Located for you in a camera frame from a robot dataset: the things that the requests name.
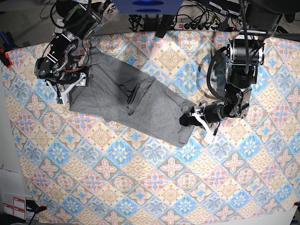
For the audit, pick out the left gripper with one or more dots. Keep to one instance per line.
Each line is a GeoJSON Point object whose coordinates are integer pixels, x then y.
{"type": "Point", "coordinates": [209, 113]}

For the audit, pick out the red black clamp left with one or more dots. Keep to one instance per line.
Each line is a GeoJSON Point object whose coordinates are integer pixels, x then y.
{"type": "Point", "coordinates": [4, 58]}

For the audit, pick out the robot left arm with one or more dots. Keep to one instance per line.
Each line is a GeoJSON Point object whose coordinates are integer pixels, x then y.
{"type": "Point", "coordinates": [260, 18]}

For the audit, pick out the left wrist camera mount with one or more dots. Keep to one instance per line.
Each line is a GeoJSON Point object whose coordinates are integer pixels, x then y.
{"type": "Point", "coordinates": [210, 136]}

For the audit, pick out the white cardboard box red labels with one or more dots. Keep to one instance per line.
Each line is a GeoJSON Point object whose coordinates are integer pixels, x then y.
{"type": "Point", "coordinates": [12, 194]}

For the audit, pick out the blue clamp handle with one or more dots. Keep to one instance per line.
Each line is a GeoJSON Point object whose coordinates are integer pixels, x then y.
{"type": "Point", "coordinates": [9, 43]}

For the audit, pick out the patterned colourful tablecloth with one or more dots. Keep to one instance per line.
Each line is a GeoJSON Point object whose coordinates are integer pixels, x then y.
{"type": "Point", "coordinates": [88, 171]}

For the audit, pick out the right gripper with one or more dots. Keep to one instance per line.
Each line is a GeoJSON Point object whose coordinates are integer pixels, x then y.
{"type": "Point", "coordinates": [69, 77]}

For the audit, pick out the black orange clamp bottom left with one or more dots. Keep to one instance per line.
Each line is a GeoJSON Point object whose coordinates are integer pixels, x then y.
{"type": "Point", "coordinates": [31, 206]}

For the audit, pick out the white power strip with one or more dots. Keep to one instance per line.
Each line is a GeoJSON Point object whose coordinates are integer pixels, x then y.
{"type": "Point", "coordinates": [194, 26]}

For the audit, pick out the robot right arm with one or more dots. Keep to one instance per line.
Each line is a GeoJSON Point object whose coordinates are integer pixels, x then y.
{"type": "Point", "coordinates": [80, 21]}

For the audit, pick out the grey T-shirt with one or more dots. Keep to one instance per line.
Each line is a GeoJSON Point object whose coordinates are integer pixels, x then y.
{"type": "Point", "coordinates": [120, 92]}

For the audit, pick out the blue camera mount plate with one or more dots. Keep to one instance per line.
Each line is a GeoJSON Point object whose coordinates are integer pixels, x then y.
{"type": "Point", "coordinates": [133, 7]}

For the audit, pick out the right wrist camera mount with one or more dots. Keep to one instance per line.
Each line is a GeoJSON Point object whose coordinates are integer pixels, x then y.
{"type": "Point", "coordinates": [61, 97]}

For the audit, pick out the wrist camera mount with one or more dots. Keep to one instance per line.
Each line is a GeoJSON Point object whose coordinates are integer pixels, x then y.
{"type": "Point", "coordinates": [210, 136]}
{"type": "Point", "coordinates": [61, 97]}

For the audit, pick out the black centre post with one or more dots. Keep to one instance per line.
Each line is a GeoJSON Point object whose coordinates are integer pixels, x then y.
{"type": "Point", "coordinates": [164, 25]}

